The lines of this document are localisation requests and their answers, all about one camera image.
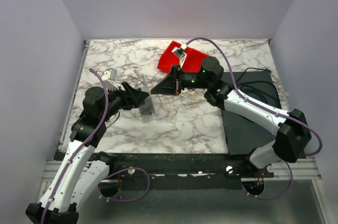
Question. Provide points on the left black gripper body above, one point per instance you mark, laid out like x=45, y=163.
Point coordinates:
x=126, y=94

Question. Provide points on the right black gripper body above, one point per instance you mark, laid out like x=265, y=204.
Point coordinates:
x=178, y=80

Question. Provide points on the white plastic cable spool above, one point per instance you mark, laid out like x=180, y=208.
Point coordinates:
x=147, y=108

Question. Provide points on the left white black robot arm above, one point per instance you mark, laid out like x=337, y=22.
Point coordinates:
x=71, y=187

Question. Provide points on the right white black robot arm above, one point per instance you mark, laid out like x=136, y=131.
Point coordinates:
x=289, y=128

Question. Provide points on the red plastic bin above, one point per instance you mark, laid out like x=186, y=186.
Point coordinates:
x=190, y=60

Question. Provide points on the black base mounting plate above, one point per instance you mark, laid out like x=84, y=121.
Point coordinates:
x=138, y=171

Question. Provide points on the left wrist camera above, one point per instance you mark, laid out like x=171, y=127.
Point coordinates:
x=109, y=78

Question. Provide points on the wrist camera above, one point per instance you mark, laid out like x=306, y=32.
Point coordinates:
x=109, y=78
x=180, y=53

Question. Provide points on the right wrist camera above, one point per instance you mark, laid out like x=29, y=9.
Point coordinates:
x=180, y=53

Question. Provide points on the aluminium extrusion rail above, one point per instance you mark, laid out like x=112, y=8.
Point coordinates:
x=304, y=169

